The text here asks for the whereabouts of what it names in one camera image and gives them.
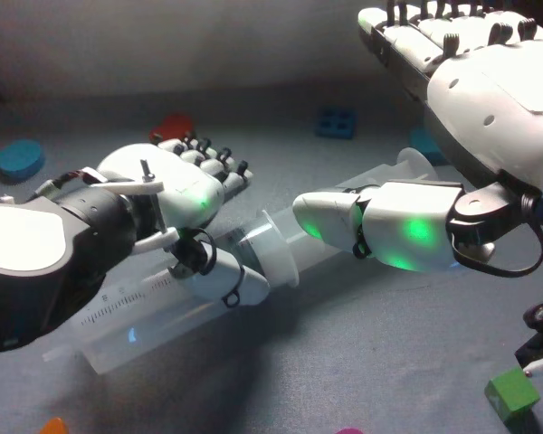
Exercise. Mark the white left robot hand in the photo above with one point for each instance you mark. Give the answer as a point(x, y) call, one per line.
point(181, 181)

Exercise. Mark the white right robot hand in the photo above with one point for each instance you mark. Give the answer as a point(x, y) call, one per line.
point(493, 113)

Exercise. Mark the large translucent plastic syringe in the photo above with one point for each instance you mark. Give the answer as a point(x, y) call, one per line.
point(163, 325)

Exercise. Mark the red heart block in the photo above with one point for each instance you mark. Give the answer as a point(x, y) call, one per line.
point(172, 124)

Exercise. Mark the teal rounded rectangular block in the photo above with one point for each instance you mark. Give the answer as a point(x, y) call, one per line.
point(423, 144)

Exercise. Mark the white padded backdrop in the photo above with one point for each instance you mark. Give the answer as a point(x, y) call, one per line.
point(163, 40)

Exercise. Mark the blue block with four holes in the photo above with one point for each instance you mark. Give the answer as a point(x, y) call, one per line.
point(336, 123)

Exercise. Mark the teal round disc block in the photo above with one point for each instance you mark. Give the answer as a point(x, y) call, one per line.
point(20, 158)

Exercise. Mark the grey table cloth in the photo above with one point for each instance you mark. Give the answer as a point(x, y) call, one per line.
point(344, 352)

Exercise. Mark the orange triangle block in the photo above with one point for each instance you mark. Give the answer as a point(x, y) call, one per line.
point(55, 427)

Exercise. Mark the green cube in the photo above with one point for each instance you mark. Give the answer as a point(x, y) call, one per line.
point(511, 393)

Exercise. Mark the magenta round block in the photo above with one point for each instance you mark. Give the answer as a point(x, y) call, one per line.
point(349, 431)

